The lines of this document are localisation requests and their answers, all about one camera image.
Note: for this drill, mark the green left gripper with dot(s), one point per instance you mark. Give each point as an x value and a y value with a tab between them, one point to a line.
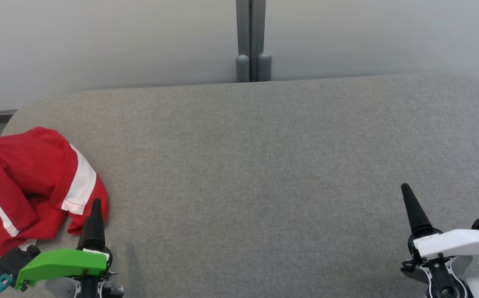
65	263

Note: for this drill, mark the grey partition post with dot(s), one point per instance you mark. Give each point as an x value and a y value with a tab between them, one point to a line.
243	41
262	41

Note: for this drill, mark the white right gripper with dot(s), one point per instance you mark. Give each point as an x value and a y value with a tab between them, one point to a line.
458	244

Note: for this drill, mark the red shorts with white stripe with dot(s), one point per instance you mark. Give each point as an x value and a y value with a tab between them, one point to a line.
32	165

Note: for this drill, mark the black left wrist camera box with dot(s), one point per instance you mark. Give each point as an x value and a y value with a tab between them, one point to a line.
14	260

